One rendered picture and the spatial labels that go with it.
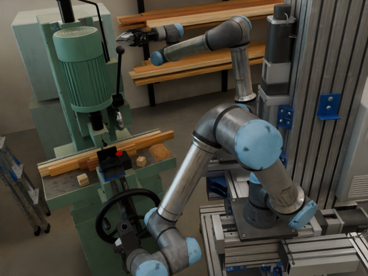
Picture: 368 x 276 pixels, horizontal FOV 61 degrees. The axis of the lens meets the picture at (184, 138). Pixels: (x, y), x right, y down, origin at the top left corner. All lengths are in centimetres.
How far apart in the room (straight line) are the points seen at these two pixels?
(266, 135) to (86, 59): 77
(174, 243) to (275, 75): 71
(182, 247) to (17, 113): 329
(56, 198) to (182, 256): 70
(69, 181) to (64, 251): 103
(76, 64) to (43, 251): 157
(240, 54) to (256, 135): 90
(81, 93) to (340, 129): 104
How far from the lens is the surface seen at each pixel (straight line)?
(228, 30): 149
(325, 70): 123
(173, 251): 93
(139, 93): 397
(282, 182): 96
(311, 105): 127
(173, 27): 177
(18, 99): 393
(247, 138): 76
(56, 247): 251
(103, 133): 146
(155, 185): 157
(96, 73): 131
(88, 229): 161
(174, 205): 96
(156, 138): 161
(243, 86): 166
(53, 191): 148
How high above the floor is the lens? 179
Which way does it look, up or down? 33 degrees down
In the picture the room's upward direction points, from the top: 4 degrees counter-clockwise
